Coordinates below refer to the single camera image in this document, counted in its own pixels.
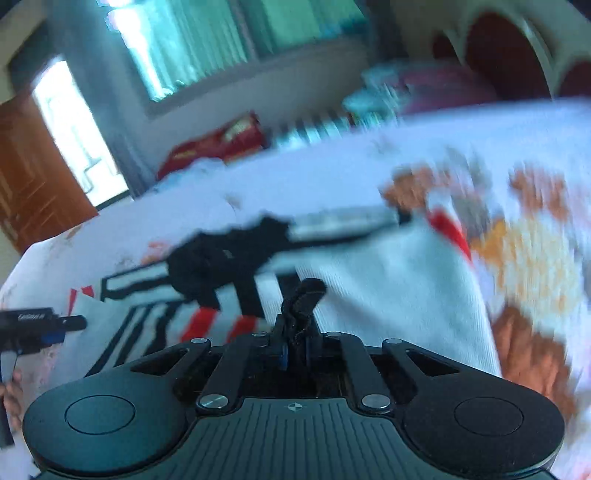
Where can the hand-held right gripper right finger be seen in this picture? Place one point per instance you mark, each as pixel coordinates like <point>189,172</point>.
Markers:
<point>351,350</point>

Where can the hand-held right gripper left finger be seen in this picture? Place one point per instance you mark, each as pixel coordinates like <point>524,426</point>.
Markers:
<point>282,355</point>

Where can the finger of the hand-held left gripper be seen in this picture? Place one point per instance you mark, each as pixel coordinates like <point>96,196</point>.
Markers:
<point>74,323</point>

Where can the striped knit sweater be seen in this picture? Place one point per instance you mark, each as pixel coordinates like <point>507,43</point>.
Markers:
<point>392,286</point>

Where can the person's left hand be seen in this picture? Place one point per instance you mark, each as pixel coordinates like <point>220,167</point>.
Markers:
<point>14,397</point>

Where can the brown wooden door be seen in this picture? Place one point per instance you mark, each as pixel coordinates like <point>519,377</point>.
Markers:
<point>32,184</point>

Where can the bright glass door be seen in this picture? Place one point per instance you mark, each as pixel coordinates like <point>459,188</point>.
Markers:
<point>74,134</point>

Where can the light blue cloth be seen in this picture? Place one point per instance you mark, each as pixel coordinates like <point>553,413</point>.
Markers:
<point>207,165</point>

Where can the red patterned pillow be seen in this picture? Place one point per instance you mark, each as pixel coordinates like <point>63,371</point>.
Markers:
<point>217,141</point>

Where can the striped grey pillow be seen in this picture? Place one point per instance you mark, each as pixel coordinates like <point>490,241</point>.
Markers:
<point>314,127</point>

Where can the grey curtain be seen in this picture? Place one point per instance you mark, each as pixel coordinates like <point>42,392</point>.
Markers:
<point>87,83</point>

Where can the floral bedspread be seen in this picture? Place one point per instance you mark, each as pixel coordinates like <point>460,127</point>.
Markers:
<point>531,152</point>

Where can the stack of folded blankets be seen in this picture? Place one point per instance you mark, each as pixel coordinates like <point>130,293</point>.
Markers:
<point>415,90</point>

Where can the window with green curtain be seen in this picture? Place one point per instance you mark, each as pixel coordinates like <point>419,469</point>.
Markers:
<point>207,41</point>

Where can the dark red headboard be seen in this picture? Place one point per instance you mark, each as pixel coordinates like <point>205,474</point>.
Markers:
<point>498,41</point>

